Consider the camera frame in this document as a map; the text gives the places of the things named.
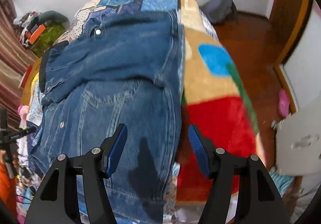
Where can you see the pink soft item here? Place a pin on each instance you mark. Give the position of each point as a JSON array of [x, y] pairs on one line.
[[23, 112]]

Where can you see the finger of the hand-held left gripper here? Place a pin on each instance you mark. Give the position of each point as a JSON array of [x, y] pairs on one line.
[[25, 132]]

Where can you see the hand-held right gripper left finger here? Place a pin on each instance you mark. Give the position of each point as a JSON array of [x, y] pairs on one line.
[[116, 148]]

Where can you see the red box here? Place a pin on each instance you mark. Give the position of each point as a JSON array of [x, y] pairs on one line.
[[25, 77]]

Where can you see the wooden door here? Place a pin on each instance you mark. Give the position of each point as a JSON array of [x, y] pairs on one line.
[[286, 1]]

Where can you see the striped pink curtain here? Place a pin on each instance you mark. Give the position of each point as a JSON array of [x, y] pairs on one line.
[[10, 76]]

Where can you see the orange box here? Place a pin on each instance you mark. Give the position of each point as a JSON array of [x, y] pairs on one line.
[[37, 33]]

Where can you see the blue denim jacket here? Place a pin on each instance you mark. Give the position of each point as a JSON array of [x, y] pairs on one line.
[[112, 68]]

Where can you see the black garment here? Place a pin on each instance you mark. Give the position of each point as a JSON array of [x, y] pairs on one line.
[[42, 73]]

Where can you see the grey backpack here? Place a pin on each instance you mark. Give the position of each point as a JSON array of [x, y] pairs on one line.
[[218, 8]]

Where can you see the wooden lap table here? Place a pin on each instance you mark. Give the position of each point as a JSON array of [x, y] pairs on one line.
[[28, 88]]

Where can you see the colourful fleece blanket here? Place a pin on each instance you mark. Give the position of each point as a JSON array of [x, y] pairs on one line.
[[213, 118]]

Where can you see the light blue cloth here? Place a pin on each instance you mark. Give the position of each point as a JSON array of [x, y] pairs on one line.
[[282, 182]]

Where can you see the pink slipper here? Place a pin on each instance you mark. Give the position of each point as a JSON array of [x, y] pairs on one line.
[[284, 102]]

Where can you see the white sliding wardrobe door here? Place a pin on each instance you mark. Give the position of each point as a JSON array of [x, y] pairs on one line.
[[308, 58]]

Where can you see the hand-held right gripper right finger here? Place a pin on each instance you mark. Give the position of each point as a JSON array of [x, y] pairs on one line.
[[198, 148]]

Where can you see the yellow cloth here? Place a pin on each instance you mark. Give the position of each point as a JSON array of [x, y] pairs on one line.
[[35, 83]]

